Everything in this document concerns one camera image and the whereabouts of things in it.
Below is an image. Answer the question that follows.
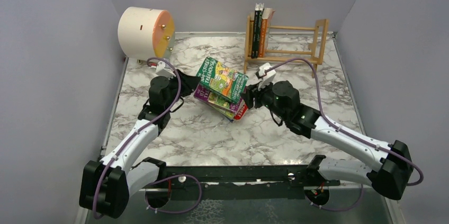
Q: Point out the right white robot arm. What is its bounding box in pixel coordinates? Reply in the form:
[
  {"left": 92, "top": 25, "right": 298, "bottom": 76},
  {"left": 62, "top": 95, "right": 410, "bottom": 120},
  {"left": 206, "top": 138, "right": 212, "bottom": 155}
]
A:
[{"left": 241, "top": 81, "right": 414, "bottom": 200}]

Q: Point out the cream round drawer cabinet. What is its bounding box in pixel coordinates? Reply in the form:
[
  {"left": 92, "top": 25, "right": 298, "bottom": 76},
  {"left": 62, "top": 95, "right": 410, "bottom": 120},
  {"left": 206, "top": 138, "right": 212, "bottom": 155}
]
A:
[{"left": 117, "top": 7, "right": 175, "bottom": 62}]

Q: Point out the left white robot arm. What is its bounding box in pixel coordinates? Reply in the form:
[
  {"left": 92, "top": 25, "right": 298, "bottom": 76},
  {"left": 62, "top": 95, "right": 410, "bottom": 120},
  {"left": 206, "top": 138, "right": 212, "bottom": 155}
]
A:
[{"left": 79, "top": 70, "right": 200, "bottom": 219}]

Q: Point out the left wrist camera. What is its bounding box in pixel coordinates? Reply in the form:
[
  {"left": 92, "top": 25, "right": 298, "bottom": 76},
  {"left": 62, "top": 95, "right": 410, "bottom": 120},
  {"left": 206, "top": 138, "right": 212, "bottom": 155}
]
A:
[{"left": 155, "top": 61, "right": 176, "bottom": 79}]

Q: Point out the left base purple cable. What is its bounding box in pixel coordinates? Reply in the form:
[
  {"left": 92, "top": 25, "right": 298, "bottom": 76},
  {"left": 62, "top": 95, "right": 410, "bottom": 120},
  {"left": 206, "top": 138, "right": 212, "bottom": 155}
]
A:
[{"left": 144, "top": 174, "right": 203, "bottom": 215}]

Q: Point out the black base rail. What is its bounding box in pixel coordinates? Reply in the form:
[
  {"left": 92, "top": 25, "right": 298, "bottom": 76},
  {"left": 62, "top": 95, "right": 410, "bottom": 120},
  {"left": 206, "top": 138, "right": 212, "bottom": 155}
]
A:
[{"left": 142, "top": 165, "right": 340, "bottom": 201}]

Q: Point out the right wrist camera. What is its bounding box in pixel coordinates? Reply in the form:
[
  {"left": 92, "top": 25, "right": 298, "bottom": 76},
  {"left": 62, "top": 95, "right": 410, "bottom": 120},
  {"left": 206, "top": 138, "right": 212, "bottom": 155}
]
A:
[{"left": 256, "top": 62, "right": 276, "bottom": 91}]

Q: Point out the orange treehouse book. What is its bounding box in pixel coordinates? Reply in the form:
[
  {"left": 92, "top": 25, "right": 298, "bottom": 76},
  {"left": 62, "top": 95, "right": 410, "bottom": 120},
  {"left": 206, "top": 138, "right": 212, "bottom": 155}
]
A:
[{"left": 258, "top": 7, "right": 275, "bottom": 58}]

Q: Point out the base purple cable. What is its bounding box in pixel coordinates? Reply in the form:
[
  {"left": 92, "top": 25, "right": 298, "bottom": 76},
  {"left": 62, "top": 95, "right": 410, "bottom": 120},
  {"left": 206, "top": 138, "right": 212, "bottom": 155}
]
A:
[
  {"left": 144, "top": 174, "right": 203, "bottom": 215},
  {"left": 304, "top": 184, "right": 365, "bottom": 213}
]

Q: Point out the red treehouse book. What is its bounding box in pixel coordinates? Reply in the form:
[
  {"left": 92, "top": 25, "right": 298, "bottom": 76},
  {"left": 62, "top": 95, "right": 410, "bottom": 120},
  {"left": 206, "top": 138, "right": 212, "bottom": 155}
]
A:
[{"left": 231, "top": 101, "right": 248, "bottom": 122}]

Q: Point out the purple treehouse book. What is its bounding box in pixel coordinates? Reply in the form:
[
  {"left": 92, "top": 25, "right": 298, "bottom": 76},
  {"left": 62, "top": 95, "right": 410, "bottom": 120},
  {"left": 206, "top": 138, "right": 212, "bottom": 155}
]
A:
[{"left": 194, "top": 84, "right": 244, "bottom": 118}]

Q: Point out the black book right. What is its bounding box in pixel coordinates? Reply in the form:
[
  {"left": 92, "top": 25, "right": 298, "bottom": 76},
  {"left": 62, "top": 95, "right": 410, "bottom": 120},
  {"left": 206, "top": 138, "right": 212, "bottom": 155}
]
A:
[{"left": 255, "top": 3, "right": 265, "bottom": 58}]

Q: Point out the lime green treehouse book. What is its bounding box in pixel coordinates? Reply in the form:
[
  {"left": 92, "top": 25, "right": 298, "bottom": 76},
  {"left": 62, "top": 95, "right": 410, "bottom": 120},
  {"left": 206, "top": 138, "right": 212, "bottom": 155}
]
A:
[{"left": 206, "top": 92, "right": 243, "bottom": 119}]

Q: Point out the black book left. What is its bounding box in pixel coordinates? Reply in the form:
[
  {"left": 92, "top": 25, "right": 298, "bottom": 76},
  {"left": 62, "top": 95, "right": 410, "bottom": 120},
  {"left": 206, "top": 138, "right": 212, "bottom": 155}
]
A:
[{"left": 251, "top": 3, "right": 264, "bottom": 59}]

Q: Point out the wooden book rack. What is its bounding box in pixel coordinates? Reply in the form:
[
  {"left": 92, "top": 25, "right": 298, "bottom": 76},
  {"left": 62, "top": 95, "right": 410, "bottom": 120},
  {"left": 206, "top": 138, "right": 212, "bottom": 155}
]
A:
[{"left": 243, "top": 13, "right": 329, "bottom": 73}]

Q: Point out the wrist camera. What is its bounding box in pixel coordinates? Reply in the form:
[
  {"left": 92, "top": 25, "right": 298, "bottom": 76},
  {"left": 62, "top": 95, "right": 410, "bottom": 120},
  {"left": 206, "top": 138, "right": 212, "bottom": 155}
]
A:
[
  {"left": 155, "top": 61, "right": 176, "bottom": 79},
  {"left": 256, "top": 62, "right": 276, "bottom": 91}
]

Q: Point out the black book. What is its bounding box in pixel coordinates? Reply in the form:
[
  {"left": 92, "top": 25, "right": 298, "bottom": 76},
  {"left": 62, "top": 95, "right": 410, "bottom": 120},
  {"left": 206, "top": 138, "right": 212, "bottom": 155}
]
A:
[
  {"left": 251, "top": 3, "right": 264, "bottom": 59},
  {"left": 255, "top": 3, "right": 265, "bottom": 58}
]

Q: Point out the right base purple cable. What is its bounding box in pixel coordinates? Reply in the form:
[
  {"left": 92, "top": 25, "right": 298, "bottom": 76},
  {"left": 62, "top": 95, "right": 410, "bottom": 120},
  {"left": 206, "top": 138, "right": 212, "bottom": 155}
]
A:
[{"left": 304, "top": 184, "right": 365, "bottom": 213}]

